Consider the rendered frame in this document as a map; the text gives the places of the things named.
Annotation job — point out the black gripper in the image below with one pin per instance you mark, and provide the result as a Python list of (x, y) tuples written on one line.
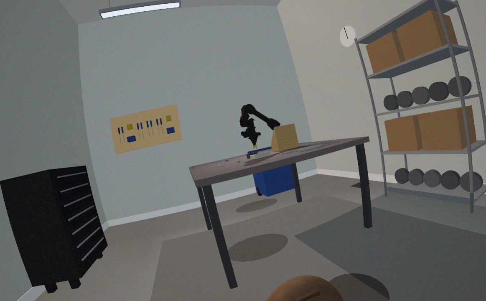
[(252, 134)]

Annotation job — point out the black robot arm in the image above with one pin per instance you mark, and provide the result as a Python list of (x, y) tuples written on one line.
[(246, 122)]

